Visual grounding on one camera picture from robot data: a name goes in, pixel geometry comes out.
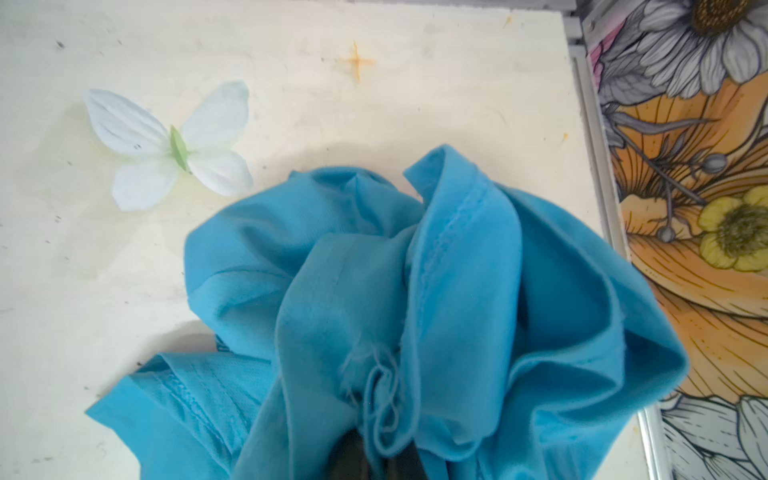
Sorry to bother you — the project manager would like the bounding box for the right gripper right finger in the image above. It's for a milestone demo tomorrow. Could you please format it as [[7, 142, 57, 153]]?
[[385, 442, 428, 480]]

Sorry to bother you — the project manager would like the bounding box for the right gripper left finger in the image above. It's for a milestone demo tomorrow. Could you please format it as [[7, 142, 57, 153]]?
[[326, 429, 369, 480]]

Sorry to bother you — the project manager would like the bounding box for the teal blue cloth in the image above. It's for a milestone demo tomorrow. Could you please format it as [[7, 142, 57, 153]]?
[[88, 146, 689, 479]]

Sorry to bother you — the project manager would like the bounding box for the white paper butterfly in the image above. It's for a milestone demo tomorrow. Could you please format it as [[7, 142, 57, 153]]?
[[85, 81, 254, 212]]

